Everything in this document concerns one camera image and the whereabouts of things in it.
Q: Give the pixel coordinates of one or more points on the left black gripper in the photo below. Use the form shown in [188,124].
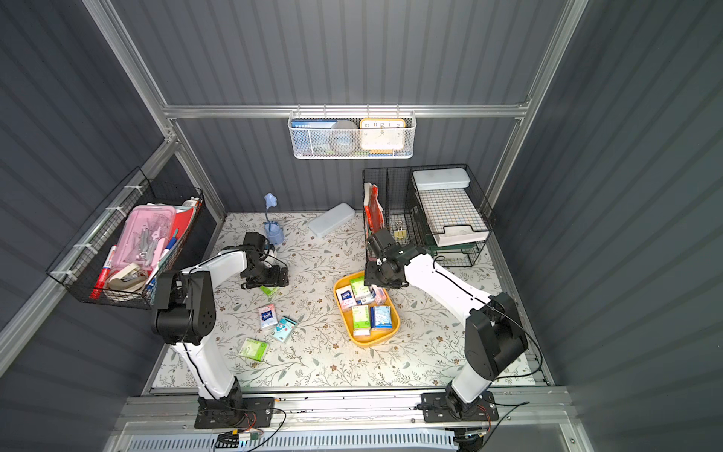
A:
[266,278]

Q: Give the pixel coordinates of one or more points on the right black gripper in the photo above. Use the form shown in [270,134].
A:
[381,279]

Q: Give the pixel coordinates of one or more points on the green white tissue pack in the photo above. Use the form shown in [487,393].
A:
[363,294]

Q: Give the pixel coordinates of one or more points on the pink Tempo tissue pack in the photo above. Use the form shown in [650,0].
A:
[268,316]

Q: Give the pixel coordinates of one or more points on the light blue cartoon tissue pack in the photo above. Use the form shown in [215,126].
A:
[381,317]

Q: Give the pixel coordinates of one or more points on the teal tissue pack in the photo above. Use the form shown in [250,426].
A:
[284,329]

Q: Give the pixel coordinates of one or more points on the green tissue pack front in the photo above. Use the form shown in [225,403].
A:
[253,349]

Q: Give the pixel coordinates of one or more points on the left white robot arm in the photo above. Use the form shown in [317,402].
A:
[184,311]

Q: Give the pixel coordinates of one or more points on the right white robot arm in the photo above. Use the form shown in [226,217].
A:
[494,336]

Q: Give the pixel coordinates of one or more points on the yellow plastic storage box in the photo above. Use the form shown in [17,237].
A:
[377,336]

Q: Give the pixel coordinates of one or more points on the white box on organizer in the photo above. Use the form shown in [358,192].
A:
[440,179]

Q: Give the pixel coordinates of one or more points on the blue box in basket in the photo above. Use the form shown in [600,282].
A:
[310,137]

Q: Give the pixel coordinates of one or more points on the blue flower desk lamp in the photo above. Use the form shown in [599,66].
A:
[273,230]

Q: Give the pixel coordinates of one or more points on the red folder in organizer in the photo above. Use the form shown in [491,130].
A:
[373,210]

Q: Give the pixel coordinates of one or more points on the white rectangular plastic case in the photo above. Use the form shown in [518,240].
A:
[331,220]

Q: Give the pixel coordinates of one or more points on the floral table mat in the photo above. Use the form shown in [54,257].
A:
[297,337]

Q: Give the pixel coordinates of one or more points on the checkered notebook stack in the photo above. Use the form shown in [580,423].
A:
[452,218]

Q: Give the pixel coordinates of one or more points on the blue white marker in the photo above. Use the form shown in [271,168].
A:
[152,281]

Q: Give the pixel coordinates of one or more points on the pink pencil case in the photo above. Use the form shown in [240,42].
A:
[146,228]

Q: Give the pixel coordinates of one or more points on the yellow alarm clock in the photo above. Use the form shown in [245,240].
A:
[382,136]

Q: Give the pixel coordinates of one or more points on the tape roll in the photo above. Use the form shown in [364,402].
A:
[344,137]

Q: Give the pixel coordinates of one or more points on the beige stapler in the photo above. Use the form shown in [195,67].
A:
[129,279]

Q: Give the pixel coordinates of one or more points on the red white marker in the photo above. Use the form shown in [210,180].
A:
[103,276]

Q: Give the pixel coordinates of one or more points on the black wire desk organizer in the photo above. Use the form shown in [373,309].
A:
[406,221]

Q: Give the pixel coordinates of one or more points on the white wire wall basket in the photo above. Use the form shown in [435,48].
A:
[360,154]

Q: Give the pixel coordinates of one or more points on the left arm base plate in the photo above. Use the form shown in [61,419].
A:
[254,412]

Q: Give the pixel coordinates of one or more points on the black wire side basket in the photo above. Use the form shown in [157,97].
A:
[78,270]

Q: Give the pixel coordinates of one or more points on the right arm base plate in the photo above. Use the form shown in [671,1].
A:
[446,408]

